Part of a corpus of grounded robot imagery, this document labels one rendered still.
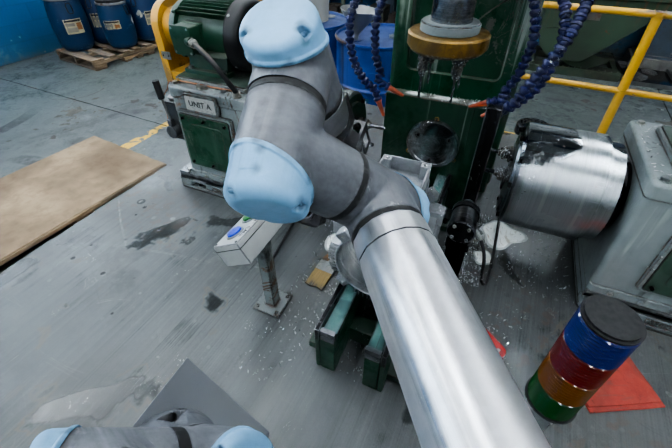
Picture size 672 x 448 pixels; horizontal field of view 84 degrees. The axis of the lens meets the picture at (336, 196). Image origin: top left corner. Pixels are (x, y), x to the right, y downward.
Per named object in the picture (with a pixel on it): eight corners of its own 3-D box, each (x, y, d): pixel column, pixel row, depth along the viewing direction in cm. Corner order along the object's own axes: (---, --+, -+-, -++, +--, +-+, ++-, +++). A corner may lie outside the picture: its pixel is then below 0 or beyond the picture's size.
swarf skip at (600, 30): (524, 71, 439) (549, -10, 387) (528, 49, 507) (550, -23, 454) (644, 88, 400) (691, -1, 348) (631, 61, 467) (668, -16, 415)
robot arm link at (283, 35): (220, 60, 31) (243, -12, 34) (268, 133, 41) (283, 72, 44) (310, 56, 29) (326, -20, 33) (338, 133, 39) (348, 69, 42)
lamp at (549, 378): (537, 353, 51) (549, 334, 48) (587, 371, 49) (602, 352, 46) (536, 395, 47) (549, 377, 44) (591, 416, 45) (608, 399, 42)
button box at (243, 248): (273, 214, 85) (261, 195, 83) (296, 209, 80) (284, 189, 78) (227, 267, 72) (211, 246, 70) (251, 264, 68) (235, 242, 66)
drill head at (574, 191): (471, 178, 111) (493, 98, 96) (632, 215, 98) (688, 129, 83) (456, 231, 93) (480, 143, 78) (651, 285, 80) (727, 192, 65)
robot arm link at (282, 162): (358, 229, 32) (370, 123, 37) (244, 182, 26) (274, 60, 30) (305, 241, 38) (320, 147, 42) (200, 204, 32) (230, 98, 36)
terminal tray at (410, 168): (380, 181, 83) (382, 153, 78) (428, 192, 80) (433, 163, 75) (362, 213, 74) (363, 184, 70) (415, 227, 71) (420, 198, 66)
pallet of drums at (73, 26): (142, 36, 553) (124, -21, 507) (179, 45, 520) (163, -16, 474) (59, 59, 473) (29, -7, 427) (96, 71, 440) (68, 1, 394)
